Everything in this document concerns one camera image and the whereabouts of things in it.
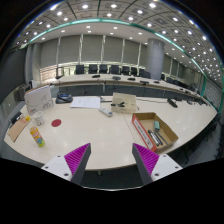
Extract black marker pen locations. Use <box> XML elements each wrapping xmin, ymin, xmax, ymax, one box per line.
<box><xmin>148</xmin><ymin>130</ymin><xmax>160</xmax><ymax>146</ymax></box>

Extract white paper cup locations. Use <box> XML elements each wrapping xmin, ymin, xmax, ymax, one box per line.
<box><xmin>33</xmin><ymin>111</ymin><xmax>45</xmax><ymax>126</ymax></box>

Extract brown cardboard piece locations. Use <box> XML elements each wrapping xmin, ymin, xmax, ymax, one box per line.
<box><xmin>8</xmin><ymin>116</ymin><xmax>31</xmax><ymax>142</ymax></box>

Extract white paper sheets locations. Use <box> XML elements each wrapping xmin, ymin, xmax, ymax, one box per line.
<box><xmin>70</xmin><ymin>97</ymin><xmax>100</xmax><ymax>109</ymax></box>

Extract open cardboard box red side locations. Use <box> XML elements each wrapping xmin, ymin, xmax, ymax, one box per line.
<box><xmin>132</xmin><ymin>112</ymin><xmax>178</xmax><ymax>152</ymax></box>

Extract beige cardboard box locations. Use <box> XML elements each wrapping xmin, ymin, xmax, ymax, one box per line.
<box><xmin>111</xmin><ymin>92</ymin><xmax>137</xmax><ymax>114</ymax></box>

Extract white printed carton box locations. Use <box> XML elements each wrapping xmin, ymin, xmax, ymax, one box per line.
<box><xmin>24</xmin><ymin>85</ymin><xmax>54</xmax><ymax>115</ymax></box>

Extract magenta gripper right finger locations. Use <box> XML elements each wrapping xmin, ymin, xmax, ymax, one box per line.
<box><xmin>132</xmin><ymin>143</ymin><xmax>182</xmax><ymax>185</ymax></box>

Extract red round coaster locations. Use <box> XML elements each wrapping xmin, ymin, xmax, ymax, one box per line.
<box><xmin>51</xmin><ymin>119</ymin><xmax>62</xmax><ymax>127</ymax></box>

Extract teal small box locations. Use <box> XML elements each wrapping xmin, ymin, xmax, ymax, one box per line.
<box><xmin>154</xmin><ymin>121</ymin><xmax>160</xmax><ymax>131</ymax></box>

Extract grey round pillar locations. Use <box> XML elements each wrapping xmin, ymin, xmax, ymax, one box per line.
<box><xmin>145</xmin><ymin>38</ymin><xmax>165</xmax><ymax>80</ymax></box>

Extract colourful plastic bottle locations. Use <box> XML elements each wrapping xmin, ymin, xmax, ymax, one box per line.
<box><xmin>30</xmin><ymin>126</ymin><xmax>45</xmax><ymax>147</ymax></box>

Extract long curved conference desk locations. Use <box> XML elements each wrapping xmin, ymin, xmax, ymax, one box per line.
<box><xmin>45</xmin><ymin>74</ymin><xmax>209</xmax><ymax>104</ymax></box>

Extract black flat device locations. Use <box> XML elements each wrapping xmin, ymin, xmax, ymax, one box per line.
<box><xmin>167</xmin><ymin>99</ymin><xmax>178</xmax><ymax>108</ymax></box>

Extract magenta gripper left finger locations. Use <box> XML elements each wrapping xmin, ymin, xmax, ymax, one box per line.
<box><xmin>42</xmin><ymin>143</ymin><xmax>91</xmax><ymax>185</ymax></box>

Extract black office chair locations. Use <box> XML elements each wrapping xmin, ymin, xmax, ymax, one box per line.
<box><xmin>121</xmin><ymin>66</ymin><xmax>130</xmax><ymax>75</ymax></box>
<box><xmin>88</xmin><ymin>64</ymin><xmax>98</xmax><ymax>74</ymax></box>
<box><xmin>110</xmin><ymin>65</ymin><xmax>120</xmax><ymax>74</ymax></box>
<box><xmin>99</xmin><ymin>64</ymin><xmax>108</xmax><ymax>74</ymax></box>
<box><xmin>75</xmin><ymin>65</ymin><xmax>85</xmax><ymax>74</ymax></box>

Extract white remote control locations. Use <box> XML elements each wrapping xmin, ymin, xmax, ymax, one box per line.
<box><xmin>99</xmin><ymin>107</ymin><xmax>113</xmax><ymax>117</ymax></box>

